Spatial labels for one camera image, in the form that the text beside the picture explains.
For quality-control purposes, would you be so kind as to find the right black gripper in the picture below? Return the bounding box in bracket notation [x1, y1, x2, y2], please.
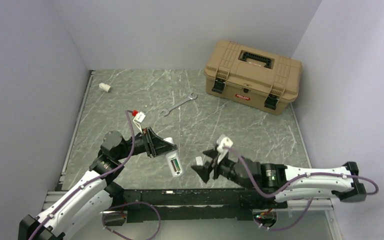
[190, 148, 251, 190]

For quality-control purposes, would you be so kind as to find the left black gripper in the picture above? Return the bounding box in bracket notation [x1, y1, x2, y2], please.
[115, 127, 178, 160]

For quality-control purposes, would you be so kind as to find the white remote control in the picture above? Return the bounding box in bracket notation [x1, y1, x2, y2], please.
[165, 150, 184, 178]

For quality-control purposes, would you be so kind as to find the green AAA battery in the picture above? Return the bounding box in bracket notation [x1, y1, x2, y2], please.
[172, 159, 181, 172]

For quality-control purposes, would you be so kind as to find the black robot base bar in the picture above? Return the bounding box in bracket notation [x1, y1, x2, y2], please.
[106, 188, 288, 223]

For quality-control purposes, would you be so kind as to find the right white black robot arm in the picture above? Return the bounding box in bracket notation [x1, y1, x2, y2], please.
[191, 149, 369, 208]

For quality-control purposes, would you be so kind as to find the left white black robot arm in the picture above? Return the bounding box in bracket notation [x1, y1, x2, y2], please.
[17, 127, 178, 240]

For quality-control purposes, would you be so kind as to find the white remote battery cover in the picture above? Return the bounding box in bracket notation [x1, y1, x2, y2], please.
[98, 82, 112, 93]

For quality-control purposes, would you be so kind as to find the silver open-end wrench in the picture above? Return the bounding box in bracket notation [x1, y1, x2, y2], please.
[160, 92, 198, 117]

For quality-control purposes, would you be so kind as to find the tan plastic toolbox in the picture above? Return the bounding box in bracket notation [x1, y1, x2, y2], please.
[203, 40, 303, 115]

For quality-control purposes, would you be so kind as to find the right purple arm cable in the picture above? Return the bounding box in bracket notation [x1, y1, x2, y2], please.
[225, 147, 379, 199]

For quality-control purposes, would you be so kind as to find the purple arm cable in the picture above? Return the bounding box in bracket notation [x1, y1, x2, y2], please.
[27, 110, 137, 240]
[225, 147, 379, 199]

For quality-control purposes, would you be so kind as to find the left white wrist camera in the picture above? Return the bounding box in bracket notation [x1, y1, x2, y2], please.
[132, 110, 147, 124]

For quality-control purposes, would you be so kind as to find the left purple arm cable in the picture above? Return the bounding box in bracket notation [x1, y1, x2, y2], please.
[27, 110, 137, 240]

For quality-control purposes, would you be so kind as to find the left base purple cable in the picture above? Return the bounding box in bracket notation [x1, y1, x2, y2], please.
[101, 201, 162, 240]

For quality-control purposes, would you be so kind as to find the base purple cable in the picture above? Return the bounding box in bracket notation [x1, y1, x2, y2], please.
[253, 198, 314, 232]
[101, 201, 162, 240]

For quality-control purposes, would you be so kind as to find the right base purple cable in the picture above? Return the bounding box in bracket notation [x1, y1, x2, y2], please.
[253, 198, 314, 232]

